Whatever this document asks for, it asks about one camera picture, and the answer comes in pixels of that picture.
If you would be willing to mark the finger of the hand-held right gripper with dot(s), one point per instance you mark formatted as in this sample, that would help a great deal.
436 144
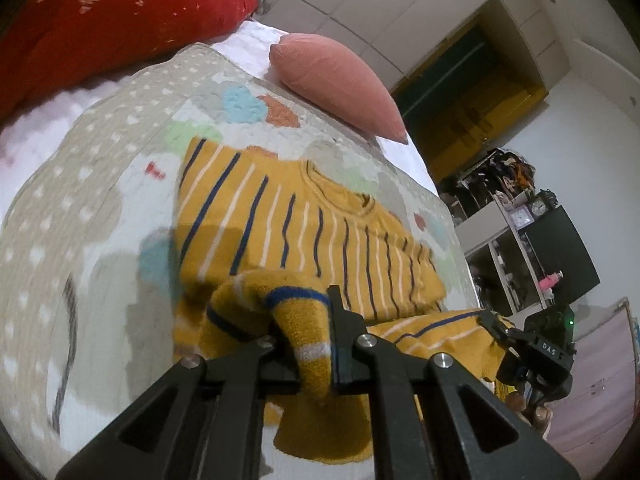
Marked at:
508 367
495 326

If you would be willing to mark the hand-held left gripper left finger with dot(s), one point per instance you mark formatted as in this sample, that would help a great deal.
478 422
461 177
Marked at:
239 361

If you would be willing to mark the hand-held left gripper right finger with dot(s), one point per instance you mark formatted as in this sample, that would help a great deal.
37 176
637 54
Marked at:
346 350

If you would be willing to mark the yellow striped sweater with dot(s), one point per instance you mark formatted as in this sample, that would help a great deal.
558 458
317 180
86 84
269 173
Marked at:
300 230

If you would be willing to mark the clothes rack with clothes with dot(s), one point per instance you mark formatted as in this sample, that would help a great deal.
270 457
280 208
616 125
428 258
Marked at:
492 175

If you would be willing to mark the person's right hand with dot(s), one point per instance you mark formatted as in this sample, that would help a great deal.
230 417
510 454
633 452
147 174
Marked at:
535 412

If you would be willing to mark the lavender cloth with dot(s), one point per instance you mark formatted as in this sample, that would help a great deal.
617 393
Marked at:
600 385

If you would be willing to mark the white shelf unit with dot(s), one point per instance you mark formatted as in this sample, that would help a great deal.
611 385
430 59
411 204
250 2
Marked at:
500 255

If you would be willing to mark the pink bottle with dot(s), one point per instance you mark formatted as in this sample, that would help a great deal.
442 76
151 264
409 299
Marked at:
550 280

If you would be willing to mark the black panel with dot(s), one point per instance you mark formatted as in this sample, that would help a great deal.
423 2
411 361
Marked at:
565 250

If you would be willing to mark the white square clock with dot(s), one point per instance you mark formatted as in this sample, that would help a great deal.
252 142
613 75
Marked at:
520 218

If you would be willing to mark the black round clock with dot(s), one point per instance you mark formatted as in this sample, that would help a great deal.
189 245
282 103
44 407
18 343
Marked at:
539 206

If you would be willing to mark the patterned dotted quilt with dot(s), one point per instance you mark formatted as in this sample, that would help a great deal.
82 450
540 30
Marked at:
90 240

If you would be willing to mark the yellow framed doorway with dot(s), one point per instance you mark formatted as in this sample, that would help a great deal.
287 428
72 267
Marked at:
465 95

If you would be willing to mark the pink pillow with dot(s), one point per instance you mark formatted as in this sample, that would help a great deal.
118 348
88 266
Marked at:
335 80

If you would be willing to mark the white bed sheet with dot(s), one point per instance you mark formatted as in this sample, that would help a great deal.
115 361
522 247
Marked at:
250 45

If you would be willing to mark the red floral pillow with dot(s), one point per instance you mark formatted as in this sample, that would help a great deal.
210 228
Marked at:
110 20

